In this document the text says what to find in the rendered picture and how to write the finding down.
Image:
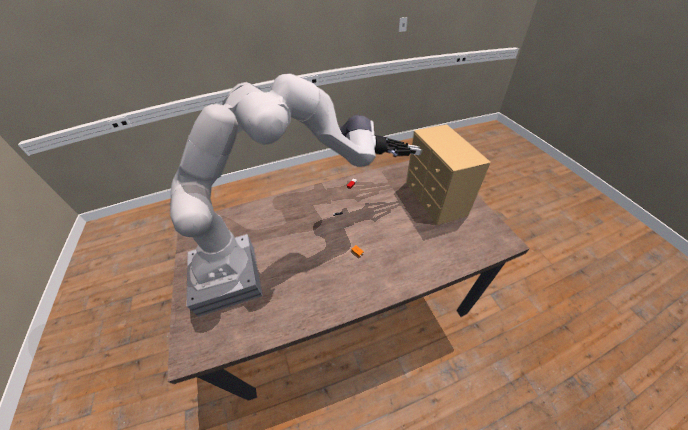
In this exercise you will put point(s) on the brown wooden chest of drawers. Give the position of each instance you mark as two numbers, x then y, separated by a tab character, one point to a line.
468	165

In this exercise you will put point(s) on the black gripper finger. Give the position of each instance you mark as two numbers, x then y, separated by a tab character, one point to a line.
404	151
399	143

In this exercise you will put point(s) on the brown wooden drawer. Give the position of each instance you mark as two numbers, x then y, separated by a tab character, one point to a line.
425	155
438	192
419	168
432	207
416	186
443	171

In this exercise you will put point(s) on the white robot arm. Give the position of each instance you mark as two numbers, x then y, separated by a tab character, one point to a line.
264	119

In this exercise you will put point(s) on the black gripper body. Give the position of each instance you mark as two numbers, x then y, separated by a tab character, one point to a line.
381	144

